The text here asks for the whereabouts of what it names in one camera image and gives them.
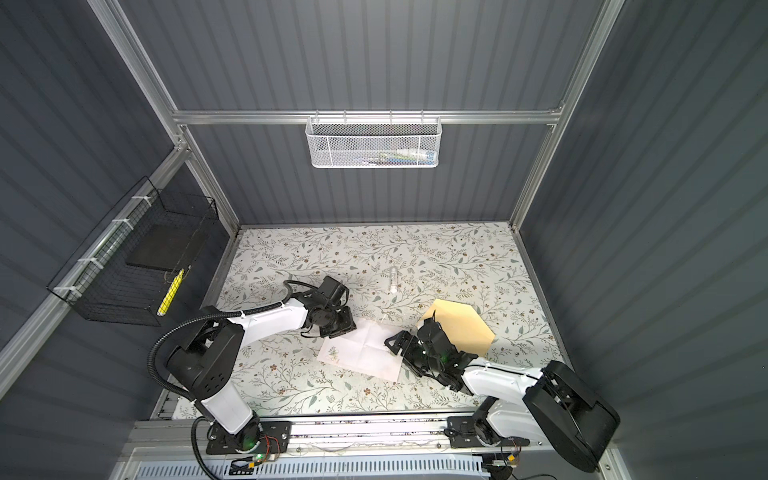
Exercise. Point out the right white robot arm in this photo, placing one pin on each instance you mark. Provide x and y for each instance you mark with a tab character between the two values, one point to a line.
520	406

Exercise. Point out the floral table mat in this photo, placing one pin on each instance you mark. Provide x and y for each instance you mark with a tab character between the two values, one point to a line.
478	264

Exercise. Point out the white wire mesh basket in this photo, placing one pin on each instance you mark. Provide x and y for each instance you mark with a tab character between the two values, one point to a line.
337	145

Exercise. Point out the yellow marker pen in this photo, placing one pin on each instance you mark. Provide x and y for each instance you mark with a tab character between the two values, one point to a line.
170	294

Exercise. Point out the black wire basket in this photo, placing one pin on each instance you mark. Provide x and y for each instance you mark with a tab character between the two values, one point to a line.
133	271

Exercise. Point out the black foam pad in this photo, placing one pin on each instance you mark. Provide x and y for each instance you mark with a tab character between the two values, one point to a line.
166	248

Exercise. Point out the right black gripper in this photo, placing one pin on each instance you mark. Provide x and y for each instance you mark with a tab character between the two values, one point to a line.
403	336

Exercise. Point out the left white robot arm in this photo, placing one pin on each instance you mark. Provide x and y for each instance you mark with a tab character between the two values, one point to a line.
203	365

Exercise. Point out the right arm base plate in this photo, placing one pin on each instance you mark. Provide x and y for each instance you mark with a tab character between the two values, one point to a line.
466	432

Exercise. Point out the pens in white basket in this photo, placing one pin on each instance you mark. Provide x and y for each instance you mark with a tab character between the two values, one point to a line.
401	157

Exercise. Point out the white glue stick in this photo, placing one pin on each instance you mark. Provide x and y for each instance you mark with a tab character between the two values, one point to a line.
394	282

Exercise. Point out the tan paper envelope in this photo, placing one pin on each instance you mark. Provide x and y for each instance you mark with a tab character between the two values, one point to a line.
463	326

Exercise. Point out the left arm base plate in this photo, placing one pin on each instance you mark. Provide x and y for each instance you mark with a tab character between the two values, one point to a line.
263	438

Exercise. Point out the white vented cable tray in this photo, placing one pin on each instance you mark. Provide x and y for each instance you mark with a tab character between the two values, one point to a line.
356	467

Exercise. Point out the white paper letter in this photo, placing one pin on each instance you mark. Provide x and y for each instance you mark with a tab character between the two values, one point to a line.
364	351

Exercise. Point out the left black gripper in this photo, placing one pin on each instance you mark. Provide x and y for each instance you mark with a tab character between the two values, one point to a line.
348	324

